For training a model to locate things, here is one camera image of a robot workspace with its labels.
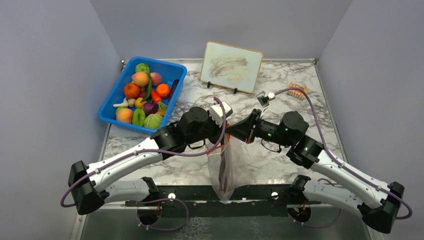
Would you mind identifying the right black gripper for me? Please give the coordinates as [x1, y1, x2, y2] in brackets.
[225, 108, 293, 148]

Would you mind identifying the clear zip top bag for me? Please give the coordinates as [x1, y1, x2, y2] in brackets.
[207, 134, 251, 204]

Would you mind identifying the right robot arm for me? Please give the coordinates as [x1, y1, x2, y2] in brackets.
[226, 109, 405, 234]

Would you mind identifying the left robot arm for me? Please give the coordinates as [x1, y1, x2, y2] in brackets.
[60, 102, 233, 215]

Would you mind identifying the toy green cabbage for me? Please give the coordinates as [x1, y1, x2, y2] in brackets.
[142, 113, 163, 130]

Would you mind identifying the toy purple eggplant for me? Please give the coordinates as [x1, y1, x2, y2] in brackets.
[168, 79, 180, 103]

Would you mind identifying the whiteboard on stand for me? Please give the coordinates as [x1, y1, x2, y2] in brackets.
[199, 41, 264, 94]

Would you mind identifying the orange snack packet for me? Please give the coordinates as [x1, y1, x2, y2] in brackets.
[286, 82, 310, 101]

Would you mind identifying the toy carrot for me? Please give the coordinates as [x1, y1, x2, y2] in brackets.
[150, 89, 168, 111]

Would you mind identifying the toy orange tangerine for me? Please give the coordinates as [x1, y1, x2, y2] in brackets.
[156, 83, 171, 99]

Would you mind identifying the toy green starfruit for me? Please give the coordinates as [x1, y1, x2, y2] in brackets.
[131, 108, 146, 127]

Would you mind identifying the toy yellow lemon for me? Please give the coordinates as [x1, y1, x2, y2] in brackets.
[134, 97, 147, 109]

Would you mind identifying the toy green chili pepper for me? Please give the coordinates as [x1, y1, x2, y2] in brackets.
[142, 74, 153, 101]

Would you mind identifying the toy peach bottom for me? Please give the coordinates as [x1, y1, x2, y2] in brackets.
[116, 108, 133, 124]

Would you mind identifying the toy orange pumpkin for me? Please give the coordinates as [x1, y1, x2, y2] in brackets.
[123, 82, 141, 99]

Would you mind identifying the toy green lettuce ball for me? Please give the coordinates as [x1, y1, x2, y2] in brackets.
[135, 63, 151, 74]

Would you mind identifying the blue plastic bin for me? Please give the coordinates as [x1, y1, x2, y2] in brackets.
[97, 56, 188, 137]

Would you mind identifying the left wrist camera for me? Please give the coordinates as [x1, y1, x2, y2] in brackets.
[208, 101, 233, 127]

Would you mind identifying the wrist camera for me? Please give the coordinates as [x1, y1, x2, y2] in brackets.
[208, 101, 233, 127]
[256, 91, 276, 118]

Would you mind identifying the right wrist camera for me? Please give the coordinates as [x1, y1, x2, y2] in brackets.
[256, 91, 276, 118]

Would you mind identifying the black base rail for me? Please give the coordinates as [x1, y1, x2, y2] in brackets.
[124, 183, 312, 218]

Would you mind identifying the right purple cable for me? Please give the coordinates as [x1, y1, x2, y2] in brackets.
[269, 87, 414, 229]

